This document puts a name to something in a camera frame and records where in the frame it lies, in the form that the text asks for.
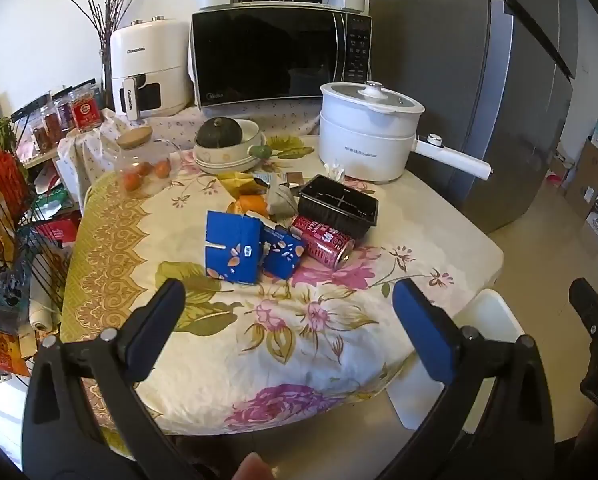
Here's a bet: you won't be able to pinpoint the grey refrigerator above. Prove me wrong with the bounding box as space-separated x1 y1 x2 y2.
368 0 580 234

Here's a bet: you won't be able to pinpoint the black plastic tray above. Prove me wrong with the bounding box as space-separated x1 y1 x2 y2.
297 174 380 239

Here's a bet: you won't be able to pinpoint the black microwave oven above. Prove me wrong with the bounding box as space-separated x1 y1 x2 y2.
189 6 373 109

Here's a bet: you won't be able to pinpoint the small-print white cloth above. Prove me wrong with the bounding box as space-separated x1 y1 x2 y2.
58 97 330 196

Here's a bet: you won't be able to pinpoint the brown cardboard box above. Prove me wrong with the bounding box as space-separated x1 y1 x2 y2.
563 137 598 222

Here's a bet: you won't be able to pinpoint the glass jar with wooden lid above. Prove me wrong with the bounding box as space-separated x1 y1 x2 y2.
101 125 182 197

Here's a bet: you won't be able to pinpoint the person's left hand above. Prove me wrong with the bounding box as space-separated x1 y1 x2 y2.
229 452 276 480

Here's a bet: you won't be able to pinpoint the orange wrapper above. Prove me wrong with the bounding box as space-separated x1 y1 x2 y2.
227 194 270 219

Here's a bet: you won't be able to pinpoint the black wire rack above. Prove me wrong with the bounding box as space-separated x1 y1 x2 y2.
0 79 106 343

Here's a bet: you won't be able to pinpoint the yellow wrapper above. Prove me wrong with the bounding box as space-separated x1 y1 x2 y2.
217 172 260 196

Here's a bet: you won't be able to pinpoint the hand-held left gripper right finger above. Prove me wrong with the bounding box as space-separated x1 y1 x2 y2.
379 277 557 480

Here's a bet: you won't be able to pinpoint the cream ceramic bowl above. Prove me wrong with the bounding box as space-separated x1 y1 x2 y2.
194 118 268 164

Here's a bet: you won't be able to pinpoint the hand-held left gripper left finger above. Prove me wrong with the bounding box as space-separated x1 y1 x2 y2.
21 277 204 480

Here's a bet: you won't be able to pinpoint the large blue carton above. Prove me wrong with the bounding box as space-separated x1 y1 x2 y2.
205 209 262 285

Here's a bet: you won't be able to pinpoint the small blue carton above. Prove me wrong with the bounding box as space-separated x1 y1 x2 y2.
260 225 308 279

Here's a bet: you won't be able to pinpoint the white chair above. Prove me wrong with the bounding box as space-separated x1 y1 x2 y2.
386 287 526 432

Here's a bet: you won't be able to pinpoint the white air fryer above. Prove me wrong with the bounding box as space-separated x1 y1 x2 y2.
110 18 192 121

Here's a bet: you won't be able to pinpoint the white paper scrap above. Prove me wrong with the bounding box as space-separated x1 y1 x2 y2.
266 176 300 222

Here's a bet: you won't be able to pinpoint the red drink can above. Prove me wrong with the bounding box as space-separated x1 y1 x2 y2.
291 215 356 269

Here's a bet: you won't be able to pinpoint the white electric cooking pot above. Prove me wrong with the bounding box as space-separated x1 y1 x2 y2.
319 80 494 185

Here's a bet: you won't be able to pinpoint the light blue packet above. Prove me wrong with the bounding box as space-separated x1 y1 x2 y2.
253 172 306 187

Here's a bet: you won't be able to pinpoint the dry branches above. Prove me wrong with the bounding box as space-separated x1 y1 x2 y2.
66 0 140 58

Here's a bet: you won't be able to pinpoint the dark green pumpkin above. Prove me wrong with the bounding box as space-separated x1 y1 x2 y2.
196 116 244 150

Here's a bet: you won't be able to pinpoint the red-filled glass jar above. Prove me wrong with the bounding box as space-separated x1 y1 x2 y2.
31 104 64 152

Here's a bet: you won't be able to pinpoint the stack of cream plates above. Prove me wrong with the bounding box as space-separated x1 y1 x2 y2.
193 150 262 175

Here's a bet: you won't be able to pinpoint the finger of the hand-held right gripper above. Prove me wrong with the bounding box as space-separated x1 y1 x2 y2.
569 277 598 407

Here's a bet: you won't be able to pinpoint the red-label glass jar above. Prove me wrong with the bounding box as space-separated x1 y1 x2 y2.
69 84 104 134

